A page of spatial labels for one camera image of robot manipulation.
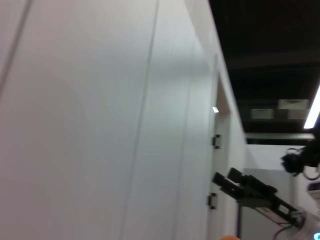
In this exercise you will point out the white door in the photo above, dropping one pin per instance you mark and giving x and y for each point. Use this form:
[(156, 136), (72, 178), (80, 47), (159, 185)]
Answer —
[(220, 175)]

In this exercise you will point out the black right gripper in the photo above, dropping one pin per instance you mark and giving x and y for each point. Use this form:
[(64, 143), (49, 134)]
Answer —
[(265, 197)]

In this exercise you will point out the long ceiling light tube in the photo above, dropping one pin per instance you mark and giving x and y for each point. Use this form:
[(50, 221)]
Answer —
[(312, 110)]

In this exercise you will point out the orange woven rattan basket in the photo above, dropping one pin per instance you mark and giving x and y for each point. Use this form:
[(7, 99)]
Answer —
[(228, 237)]

